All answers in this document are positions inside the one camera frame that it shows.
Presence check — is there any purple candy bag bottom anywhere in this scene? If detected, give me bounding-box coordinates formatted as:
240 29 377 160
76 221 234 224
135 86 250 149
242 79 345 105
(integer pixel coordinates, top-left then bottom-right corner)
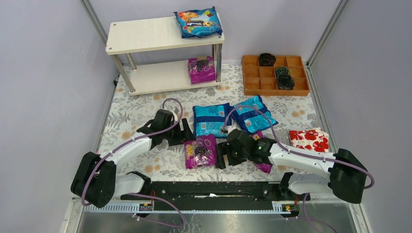
184 134 217 169

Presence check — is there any purple candy bag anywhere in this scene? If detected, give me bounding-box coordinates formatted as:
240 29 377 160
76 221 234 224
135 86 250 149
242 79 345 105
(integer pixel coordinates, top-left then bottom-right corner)
184 134 217 169
252 131 275 174
188 56 216 84

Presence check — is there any blue fruit candy bag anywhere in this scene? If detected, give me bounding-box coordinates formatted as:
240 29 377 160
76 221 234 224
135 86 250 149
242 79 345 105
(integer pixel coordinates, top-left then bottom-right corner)
174 6 223 38

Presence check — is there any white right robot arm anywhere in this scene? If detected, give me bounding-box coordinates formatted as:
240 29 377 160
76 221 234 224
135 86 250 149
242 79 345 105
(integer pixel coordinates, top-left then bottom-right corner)
216 129 369 204

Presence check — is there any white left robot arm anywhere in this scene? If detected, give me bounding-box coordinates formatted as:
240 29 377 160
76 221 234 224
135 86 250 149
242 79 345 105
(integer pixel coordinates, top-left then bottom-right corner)
70 109 195 208

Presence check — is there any blue candy bag left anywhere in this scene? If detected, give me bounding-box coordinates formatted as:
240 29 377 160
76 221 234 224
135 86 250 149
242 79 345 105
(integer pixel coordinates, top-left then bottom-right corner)
192 102 231 138

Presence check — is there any blue candy bag right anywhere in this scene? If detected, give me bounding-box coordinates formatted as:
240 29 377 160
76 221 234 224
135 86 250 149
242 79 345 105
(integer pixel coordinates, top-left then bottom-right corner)
231 95 278 134

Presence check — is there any white two-tier shelf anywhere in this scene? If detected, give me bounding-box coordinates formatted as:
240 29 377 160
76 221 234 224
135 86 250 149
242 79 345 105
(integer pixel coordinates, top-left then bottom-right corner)
105 17 224 95

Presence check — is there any floral table mat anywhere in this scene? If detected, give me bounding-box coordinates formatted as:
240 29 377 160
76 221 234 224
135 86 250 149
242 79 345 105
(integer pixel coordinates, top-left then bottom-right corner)
99 64 320 182

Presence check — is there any red floral cloth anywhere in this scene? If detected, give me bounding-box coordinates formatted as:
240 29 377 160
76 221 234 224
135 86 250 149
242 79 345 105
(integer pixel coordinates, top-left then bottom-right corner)
289 128 329 152

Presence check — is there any wooden compartment tray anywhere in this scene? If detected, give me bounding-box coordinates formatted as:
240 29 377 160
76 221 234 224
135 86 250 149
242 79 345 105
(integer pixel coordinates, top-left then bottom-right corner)
241 55 310 96

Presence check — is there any black coiled belt bottom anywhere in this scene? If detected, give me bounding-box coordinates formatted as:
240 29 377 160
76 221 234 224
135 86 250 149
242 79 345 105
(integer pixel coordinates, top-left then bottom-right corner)
277 74 295 90

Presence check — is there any black coiled belt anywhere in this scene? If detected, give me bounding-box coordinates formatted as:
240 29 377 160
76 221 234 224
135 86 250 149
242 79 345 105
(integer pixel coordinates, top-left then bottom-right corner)
258 53 277 67
277 74 295 90

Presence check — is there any dark coiled belt middle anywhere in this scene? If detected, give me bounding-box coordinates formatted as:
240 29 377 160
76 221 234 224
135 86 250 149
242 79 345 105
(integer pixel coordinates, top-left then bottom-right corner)
275 67 290 77

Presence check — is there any black coiled belt top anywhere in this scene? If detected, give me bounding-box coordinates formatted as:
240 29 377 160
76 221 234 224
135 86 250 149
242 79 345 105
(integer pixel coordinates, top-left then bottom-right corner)
258 53 277 67

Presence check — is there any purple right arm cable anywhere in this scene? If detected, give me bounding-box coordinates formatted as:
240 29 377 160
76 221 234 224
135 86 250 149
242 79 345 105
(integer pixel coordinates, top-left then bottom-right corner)
222 105 376 233

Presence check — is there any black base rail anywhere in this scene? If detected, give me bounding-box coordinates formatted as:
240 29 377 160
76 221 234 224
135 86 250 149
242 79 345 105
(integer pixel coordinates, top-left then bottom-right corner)
120 182 310 212

